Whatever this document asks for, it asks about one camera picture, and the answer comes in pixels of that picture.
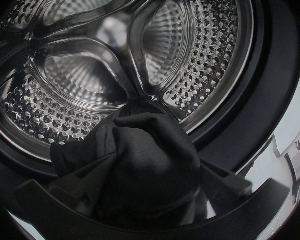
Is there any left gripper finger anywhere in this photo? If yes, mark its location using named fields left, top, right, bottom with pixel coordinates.
left=200, top=158, right=253, bottom=217

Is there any black garment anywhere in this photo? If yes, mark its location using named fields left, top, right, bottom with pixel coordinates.
left=49, top=102, right=208, bottom=225

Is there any grey washing machine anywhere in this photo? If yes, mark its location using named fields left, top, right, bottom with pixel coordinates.
left=0, top=0, right=300, bottom=237

